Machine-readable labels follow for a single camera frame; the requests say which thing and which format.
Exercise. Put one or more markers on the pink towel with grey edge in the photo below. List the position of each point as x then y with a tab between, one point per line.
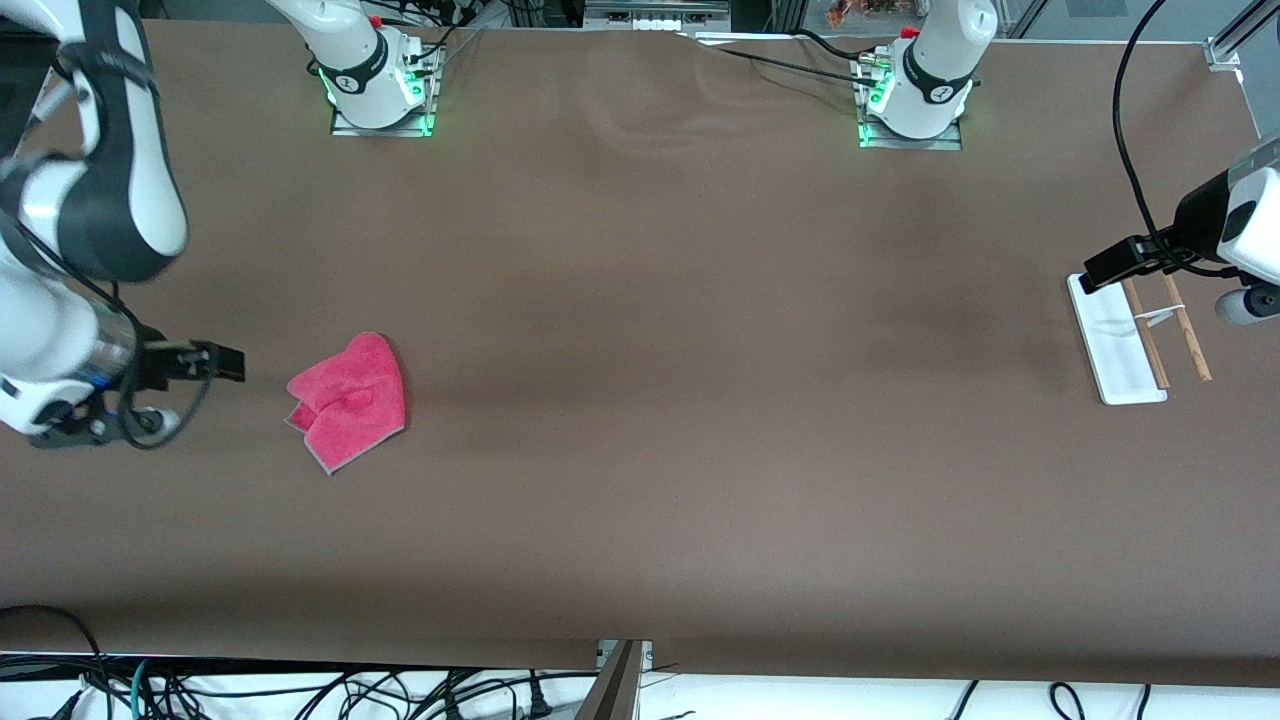
350	400

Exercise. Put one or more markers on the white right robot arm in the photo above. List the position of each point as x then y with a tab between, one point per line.
140	150

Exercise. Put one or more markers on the aluminium frame post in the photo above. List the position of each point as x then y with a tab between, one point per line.
615	690

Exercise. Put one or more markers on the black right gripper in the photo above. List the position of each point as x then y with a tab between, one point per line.
158	363

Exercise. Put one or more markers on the orange object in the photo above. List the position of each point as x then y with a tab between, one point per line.
850	12

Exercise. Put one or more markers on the white connector strip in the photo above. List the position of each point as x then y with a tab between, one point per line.
655	24

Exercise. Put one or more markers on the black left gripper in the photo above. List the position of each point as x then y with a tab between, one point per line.
1193	217

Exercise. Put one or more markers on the aluminium corner bracket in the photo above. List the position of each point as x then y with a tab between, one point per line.
1222	50

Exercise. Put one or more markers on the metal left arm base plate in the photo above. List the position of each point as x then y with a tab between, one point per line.
945	144

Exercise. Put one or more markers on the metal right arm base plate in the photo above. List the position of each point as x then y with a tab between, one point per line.
345	126

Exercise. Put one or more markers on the white rack with wooden bars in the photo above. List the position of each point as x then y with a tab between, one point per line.
1120	350

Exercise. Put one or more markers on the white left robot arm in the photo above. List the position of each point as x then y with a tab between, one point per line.
940	70

